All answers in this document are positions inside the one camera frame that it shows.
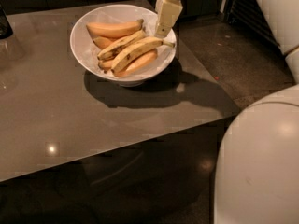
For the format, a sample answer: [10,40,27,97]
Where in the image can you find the dark object at left edge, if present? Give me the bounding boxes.
[0,4,13,39]

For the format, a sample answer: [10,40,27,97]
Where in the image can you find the black slatted radiator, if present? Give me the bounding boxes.
[226,0,278,46]

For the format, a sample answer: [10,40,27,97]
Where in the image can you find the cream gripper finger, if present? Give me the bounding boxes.
[155,0,183,37]

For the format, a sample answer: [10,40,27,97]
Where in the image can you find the spotted yellow front banana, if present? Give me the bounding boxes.
[111,36,175,73]

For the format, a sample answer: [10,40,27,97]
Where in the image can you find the white ceramic bowl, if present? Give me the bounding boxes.
[70,5,177,87]

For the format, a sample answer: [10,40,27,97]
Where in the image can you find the orange top banana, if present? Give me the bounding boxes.
[86,19,144,38]

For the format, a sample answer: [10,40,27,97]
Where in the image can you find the spotted yellow middle banana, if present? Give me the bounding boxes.
[97,29,146,61]

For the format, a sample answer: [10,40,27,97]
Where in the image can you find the orange bottom banana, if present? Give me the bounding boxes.
[113,49,158,77]

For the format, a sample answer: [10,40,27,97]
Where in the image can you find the spotted yellow banana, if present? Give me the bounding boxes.
[111,36,175,73]
[97,29,146,61]

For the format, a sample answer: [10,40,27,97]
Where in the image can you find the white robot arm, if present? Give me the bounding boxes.
[209,0,299,224]

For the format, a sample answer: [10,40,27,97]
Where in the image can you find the small orange banana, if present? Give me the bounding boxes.
[93,36,114,49]

